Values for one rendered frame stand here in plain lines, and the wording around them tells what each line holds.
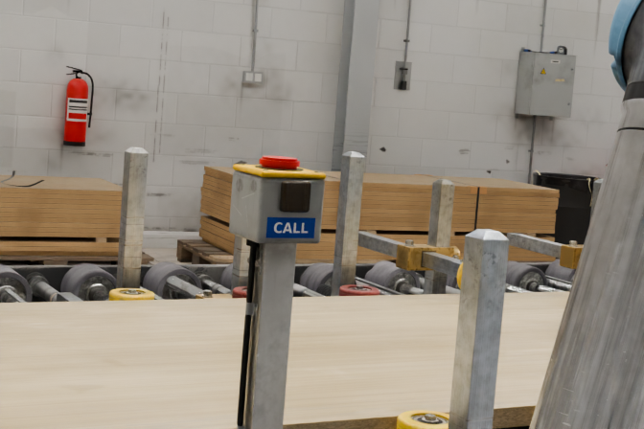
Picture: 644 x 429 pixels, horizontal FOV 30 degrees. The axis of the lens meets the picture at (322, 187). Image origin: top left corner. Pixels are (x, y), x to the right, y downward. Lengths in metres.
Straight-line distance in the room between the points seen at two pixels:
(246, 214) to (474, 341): 0.31
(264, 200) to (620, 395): 0.43
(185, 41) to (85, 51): 0.72
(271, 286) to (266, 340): 0.05
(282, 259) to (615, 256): 0.42
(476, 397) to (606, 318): 0.50
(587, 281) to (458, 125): 8.82
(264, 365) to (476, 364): 0.26
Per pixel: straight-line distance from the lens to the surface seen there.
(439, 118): 9.59
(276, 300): 1.19
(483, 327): 1.33
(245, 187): 1.17
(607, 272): 0.87
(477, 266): 1.31
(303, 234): 1.17
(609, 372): 0.86
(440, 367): 1.81
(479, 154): 9.81
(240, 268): 2.38
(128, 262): 2.29
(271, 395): 1.21
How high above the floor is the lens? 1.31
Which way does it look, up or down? 5 degrees down
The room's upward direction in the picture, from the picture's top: 4 degrees clockwise
